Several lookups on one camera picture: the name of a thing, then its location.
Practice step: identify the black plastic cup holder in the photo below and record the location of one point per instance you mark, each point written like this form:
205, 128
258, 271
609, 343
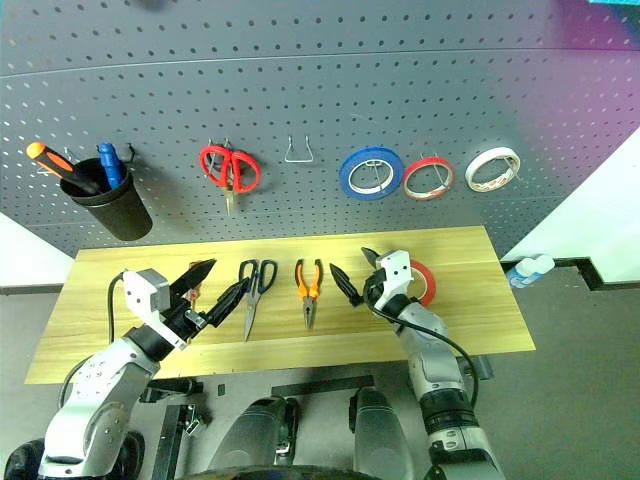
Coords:
117, 212

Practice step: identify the white bottle with blue label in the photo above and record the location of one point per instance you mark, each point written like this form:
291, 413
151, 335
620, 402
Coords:
520, 277
542, 264

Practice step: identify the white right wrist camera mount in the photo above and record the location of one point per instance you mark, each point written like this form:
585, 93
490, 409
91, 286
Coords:
395, 272

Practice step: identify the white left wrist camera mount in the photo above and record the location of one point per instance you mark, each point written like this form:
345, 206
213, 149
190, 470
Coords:
137, 295

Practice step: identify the dark grey rounded shape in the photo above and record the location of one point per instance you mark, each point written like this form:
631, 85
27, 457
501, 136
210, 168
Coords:
380, 435
255, 435

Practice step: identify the white tape roll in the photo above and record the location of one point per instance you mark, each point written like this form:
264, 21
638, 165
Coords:
470, 172

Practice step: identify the black metal table frame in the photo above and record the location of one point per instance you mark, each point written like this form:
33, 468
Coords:
167, 440

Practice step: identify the grey metal table bracket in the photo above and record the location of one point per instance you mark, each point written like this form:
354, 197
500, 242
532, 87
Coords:
484, 369

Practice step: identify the teal object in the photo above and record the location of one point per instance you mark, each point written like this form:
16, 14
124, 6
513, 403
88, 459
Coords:
615, 2

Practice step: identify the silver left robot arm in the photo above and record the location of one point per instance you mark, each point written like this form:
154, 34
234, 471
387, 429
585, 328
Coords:
95, 395

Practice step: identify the small black pegboard hook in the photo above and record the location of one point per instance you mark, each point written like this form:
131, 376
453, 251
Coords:
131, 152

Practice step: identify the black rounded wheel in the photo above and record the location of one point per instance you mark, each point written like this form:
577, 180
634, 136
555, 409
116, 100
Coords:
20, 462
134, 450

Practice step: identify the wide red tape roll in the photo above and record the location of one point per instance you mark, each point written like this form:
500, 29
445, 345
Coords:
429, 280

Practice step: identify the blue tape roll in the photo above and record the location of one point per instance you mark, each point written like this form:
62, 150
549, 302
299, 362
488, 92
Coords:
346, 176

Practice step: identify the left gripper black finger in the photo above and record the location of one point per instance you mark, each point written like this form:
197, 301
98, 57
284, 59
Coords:
195, 277
227, 302

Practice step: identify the orange and black screwdriver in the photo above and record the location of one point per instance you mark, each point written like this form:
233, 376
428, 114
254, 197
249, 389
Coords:
52, 160

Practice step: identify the thin red tape roll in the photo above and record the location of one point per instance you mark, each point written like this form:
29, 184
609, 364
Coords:
406, 179

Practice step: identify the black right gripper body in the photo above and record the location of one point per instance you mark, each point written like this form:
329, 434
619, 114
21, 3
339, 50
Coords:
374, 290

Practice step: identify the grey metal pegboard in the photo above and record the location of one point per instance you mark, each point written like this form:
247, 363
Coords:
320, 75

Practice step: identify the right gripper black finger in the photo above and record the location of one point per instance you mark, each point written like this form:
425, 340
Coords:
371, 256
346, 285

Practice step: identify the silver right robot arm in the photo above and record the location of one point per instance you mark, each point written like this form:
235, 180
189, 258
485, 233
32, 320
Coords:
435, 370

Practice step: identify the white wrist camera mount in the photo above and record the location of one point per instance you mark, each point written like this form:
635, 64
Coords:
137, 295
395, 272

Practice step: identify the black curved rim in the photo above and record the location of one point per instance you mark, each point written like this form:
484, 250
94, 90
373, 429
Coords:
270, 475

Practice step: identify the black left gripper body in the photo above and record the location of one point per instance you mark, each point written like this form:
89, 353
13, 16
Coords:
181, 317

